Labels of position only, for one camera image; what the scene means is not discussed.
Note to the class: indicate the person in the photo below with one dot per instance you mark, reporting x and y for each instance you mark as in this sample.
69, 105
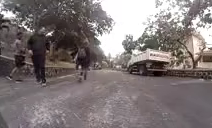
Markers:
83, 57
19, 55
38, 50

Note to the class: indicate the grey asphalt road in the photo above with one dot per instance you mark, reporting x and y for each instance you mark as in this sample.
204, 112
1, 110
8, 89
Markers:
127, 100

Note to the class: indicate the white flatbed truck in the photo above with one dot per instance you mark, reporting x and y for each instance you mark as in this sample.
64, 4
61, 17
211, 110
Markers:
149, 58

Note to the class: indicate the large shady trees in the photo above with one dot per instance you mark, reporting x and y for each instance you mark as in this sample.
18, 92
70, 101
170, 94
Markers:
60, 16

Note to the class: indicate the leaning leafy tree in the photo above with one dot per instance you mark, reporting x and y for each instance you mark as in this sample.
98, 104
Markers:
170, 28

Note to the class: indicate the tall pale building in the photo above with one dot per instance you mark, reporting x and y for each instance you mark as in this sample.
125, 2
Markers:
195, 41

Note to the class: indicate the low pale house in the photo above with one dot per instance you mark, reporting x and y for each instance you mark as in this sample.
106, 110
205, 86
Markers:
209, 59

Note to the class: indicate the low stone wall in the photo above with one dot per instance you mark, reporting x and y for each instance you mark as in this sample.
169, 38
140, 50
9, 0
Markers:
190, 73
57, 71

